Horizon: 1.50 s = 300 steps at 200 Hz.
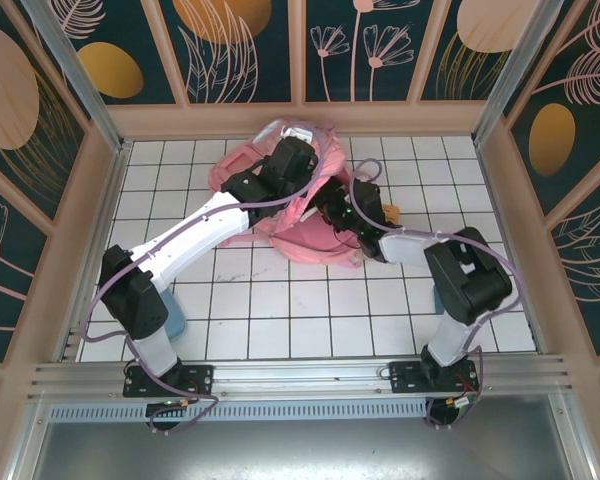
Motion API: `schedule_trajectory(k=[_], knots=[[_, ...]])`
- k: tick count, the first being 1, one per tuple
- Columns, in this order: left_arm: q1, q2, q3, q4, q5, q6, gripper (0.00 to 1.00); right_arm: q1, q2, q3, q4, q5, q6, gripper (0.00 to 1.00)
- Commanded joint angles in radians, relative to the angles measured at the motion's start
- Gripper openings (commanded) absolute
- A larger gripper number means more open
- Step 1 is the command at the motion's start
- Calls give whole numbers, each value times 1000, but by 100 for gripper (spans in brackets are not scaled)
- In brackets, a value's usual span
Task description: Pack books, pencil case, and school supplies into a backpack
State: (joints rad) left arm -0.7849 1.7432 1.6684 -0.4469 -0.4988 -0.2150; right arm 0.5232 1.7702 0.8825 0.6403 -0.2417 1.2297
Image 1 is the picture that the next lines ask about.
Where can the pink school backpack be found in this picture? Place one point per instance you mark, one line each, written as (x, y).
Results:
(325, 240)

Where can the wall panel leaf outlines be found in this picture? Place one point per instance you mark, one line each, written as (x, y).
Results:
(590, 265)

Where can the small orange object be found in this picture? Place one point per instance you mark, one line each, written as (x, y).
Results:
(391, 213)

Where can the grey sheet metal panel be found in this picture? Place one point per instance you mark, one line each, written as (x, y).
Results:
(300, 450)

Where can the light blue pencil case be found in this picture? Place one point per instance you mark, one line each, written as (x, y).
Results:
(176, 320)

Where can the wall panel with orange oval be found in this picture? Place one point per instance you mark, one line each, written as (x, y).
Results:
(110, 70)

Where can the wall panel with peach oval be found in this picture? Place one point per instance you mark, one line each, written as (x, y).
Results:
(480, 30)

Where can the wall panel with pink flowers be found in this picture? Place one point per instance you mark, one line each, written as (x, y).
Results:
(360, 50)

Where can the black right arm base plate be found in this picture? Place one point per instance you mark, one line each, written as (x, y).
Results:
(405, 377)

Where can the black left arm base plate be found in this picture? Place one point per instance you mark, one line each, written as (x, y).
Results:
(200, 380)

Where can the wall panel oval and feather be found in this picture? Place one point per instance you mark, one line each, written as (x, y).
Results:
(552, 140)

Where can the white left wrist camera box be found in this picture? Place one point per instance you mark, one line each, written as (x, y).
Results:
(299, 135)

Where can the wall panel large peach oval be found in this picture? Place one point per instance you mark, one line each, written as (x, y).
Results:
(10, 90)

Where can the long aluminium mounting rail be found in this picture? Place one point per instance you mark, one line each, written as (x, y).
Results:
(300, 372)

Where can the aluminium side rail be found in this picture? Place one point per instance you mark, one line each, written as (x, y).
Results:
(500, 210)
(111, 190)

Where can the wall panel single flower outline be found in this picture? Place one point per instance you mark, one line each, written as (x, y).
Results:
(5, 260)

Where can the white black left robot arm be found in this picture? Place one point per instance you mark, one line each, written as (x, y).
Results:
(195, 235)

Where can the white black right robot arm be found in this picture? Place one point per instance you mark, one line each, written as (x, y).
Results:
(410, 247)

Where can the aluminium corner post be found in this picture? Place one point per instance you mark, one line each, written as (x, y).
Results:
(70, 60)
(520, 65)

